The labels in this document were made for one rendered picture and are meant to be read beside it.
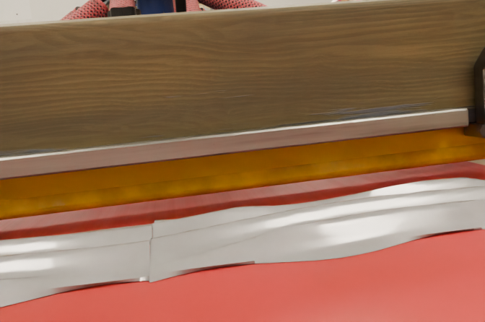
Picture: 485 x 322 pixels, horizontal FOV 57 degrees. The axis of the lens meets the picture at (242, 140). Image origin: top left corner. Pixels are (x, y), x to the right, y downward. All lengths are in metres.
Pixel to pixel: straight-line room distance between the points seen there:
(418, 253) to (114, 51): 0.17
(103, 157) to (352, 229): 0.12
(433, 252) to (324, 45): 0.13
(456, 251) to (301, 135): 0.10
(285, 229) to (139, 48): 0.12
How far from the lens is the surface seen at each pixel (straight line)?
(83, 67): 0.24
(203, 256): 0.16
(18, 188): 0.26
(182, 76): 0.24
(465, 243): 0.18
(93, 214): 0.27
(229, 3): 0.95
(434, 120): 0.26
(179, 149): 0.23
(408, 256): 0.16
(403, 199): 0.21
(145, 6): 1.09
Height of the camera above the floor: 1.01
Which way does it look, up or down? 6 degrees down
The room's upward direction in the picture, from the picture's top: 5 degrees counter-clockwise
